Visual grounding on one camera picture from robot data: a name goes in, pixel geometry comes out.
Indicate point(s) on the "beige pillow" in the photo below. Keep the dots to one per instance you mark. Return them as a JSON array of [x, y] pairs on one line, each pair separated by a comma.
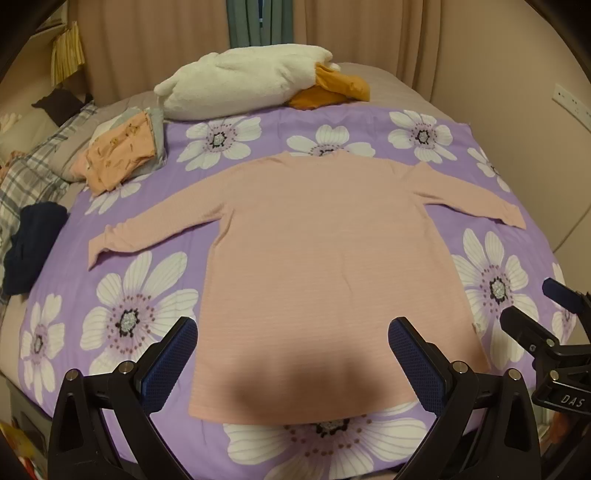
[[23, 129]]

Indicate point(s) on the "beige bed sheet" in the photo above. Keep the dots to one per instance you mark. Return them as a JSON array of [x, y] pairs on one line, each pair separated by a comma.
[[392, 92]]

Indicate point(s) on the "purple floral blanket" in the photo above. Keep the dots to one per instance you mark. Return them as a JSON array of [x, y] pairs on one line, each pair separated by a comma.
[[277, 131]]

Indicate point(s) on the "yellow striped cloth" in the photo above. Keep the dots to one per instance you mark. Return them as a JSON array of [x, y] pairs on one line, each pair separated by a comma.
[[67, 55]]

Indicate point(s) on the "teal curtain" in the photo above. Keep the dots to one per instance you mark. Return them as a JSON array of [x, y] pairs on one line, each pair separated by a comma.
[[240, 23]]

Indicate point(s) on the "pink long-sleeve shirt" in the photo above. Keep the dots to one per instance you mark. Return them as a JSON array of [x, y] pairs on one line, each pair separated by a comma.
[[314, 258]]

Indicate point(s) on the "orange cloth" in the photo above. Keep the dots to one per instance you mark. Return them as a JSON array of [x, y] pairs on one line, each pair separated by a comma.
[[332, 90]]

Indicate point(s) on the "navy cloth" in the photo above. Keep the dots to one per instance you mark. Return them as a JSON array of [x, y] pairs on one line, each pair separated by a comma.
[[32, 244]]

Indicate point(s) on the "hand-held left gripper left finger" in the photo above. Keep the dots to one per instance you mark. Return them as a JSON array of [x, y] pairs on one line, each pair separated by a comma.
[[173, 355]]

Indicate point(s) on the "white wall power strip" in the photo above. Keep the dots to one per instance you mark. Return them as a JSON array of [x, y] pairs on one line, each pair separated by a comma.
[[570, 99]]

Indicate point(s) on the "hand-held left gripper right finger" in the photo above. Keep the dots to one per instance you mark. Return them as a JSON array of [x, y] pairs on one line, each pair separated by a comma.
[[411, 360]]

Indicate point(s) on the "peach printed folded garment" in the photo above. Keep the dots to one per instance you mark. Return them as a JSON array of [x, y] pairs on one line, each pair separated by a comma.
[[115, 152]]

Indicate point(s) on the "pink curtain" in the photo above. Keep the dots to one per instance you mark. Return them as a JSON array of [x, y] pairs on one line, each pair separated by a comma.
[[152, 37], [360, 27]]

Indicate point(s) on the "dark brown cloth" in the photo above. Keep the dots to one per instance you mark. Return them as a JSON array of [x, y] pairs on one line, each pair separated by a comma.
[[60, 104]]

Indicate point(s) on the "plaid bedding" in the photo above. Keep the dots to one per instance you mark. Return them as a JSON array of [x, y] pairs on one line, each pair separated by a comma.
[[32, 175]]

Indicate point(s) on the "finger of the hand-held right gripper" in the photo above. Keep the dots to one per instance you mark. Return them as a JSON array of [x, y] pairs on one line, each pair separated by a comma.
[[561, 293], [521, 325]]

